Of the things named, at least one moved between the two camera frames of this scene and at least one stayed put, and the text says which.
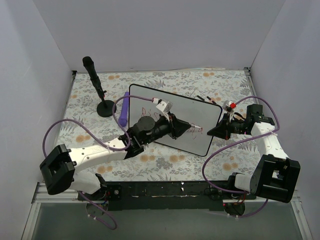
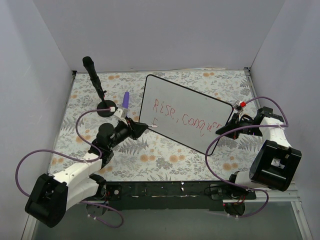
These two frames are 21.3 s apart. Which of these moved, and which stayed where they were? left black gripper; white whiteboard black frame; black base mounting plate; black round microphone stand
Moved: white whiteboard black frame; left black gripper
Stayed: black base mounting plate; black round microphone stand
